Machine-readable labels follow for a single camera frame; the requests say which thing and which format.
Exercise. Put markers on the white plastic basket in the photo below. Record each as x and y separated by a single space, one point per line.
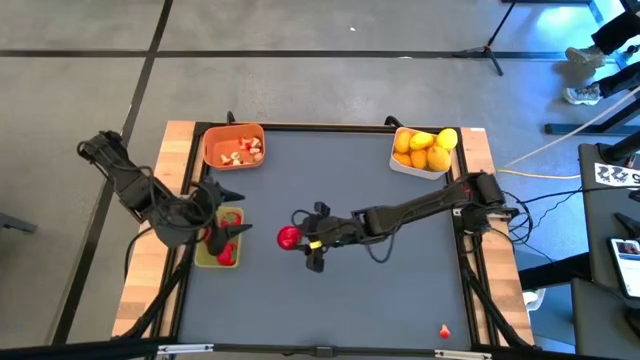
420 173

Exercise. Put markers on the silver frame bracket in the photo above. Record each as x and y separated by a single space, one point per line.
462 355
185 348

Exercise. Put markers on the cream toy mushroom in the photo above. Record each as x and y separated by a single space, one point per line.
256 141
235 155

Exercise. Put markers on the black desk leg frame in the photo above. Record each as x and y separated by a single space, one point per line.
590 129

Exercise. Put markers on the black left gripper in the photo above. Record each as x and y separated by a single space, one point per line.
207 210

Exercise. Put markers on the green toy mushroom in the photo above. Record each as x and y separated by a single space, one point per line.
258 157

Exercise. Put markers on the cream mushroom reddish cap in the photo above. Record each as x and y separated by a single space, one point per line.
255 150

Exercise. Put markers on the grey furniture foot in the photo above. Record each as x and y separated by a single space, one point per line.
17 223

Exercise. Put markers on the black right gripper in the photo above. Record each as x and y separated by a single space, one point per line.
332 230

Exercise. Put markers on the orange plastic basket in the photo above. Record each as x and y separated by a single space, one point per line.
217 142

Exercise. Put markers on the person's leg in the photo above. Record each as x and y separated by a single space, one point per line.
617 32
622 80

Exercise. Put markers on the black corner post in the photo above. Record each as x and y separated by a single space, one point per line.
230 118
392 120

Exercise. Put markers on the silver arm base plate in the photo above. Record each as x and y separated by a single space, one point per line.
456 212

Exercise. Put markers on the yellow-green plastic basket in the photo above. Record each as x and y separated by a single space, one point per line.
200 260

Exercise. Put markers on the small strawberry piece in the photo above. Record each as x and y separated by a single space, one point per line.
444 332

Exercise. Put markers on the dark grey desk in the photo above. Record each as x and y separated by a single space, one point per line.
600 225

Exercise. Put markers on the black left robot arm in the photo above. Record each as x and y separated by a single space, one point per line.
135 190

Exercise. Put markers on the yellow lemon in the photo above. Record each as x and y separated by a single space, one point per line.
421 140
446 138

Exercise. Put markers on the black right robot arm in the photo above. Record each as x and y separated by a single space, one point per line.
425 205

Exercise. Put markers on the smartphone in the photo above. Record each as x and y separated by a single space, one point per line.
627 265

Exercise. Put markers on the white marker sheet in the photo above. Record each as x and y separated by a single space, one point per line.
615 175

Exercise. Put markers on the black tripod stand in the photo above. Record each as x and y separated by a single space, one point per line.
487 50

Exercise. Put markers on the person's shoe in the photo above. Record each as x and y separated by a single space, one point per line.
582 95
585 55

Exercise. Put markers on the black aluminium rig frame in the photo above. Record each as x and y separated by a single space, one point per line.
325 127

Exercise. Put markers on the wooden table side board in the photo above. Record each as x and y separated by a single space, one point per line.
500 290
150 290

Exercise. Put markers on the white object under table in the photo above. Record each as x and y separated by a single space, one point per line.
532 298

